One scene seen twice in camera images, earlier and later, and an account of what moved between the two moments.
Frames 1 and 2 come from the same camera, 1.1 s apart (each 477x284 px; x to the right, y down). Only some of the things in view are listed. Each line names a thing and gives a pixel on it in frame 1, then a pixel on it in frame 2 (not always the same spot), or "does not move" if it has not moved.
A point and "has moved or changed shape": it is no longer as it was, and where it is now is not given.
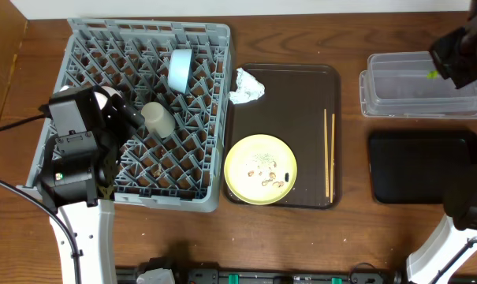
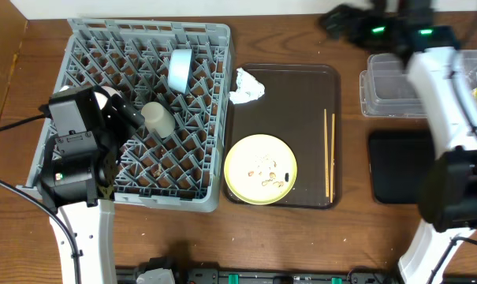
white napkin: [248, 88] does not move
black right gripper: [451, 57] → [339, 23]
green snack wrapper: [432, 75] has moved or changed shape
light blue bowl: [180, 69] does not move
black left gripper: [124, 117] does not move
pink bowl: [102, 95] does not move
